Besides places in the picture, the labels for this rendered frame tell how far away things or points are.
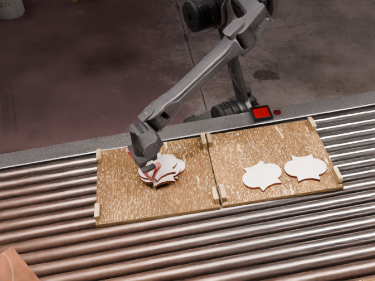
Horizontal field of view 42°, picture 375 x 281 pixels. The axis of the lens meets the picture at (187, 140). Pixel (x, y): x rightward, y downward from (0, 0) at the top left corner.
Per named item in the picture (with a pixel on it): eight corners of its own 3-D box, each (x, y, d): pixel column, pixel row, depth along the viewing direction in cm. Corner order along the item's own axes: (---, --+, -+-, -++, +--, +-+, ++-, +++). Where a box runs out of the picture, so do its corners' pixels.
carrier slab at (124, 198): (98, 154, 184) (97, 151, 183) (205, 139, 185) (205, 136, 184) (96, 227, 158) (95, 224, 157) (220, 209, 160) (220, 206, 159)
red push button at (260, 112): (251, 111, 196) (251, 108, 195) (266, 109, 196) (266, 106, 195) (255, 121, 191) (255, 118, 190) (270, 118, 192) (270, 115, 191)
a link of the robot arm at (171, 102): (250, 36, 158) (236, 14, 150) (260, 44, 154) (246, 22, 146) (154, 126, 161) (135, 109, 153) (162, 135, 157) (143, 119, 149)
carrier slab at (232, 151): (205, 138, 186) (205, 135, 185) (309, 122, 187) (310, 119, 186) (222, 208, 160) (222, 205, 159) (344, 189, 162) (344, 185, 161)
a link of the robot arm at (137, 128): (142, 116, 156) (125, 122, 154) (150, 128, 151) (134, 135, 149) (144, 132, 160) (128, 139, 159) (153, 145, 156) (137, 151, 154)
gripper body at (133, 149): (140, 168, 157) (138, 151, 152) (127, 150, 164) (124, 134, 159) (158, 160, 160) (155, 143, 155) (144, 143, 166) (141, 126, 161)
